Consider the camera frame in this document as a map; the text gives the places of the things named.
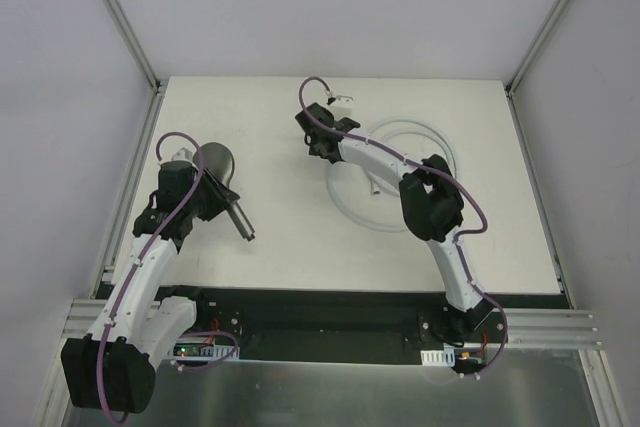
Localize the right white cable duct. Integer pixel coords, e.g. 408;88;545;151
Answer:
420;347;456;368

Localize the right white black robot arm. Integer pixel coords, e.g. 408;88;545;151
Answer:
295;103;495;347

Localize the white shower hose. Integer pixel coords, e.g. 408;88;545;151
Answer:
325;117;460;234

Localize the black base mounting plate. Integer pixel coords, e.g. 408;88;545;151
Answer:
156;286;506;365

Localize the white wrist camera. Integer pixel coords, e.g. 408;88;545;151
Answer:
171;147;194;163
327;91;354;118

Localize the grey shower head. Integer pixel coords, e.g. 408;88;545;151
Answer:
193;142;255;242

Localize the left white cable duct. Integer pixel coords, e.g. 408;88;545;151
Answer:
167;343;240;362

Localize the left aluminium frame post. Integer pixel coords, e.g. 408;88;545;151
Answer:
102;0;163;92

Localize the aluminium frame post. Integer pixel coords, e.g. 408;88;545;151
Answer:
505;0;574;98
102;0;163;92

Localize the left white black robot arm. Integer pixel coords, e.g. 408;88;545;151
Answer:
61;160;240;415

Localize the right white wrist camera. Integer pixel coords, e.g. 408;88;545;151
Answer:
327;91;354;118

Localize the white cable duct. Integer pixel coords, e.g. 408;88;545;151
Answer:
167;343;240;362
420;347;456;368

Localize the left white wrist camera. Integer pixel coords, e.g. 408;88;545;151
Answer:
171;147;194;163

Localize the right aluminium frame post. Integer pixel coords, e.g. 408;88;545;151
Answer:
505;0;574;98

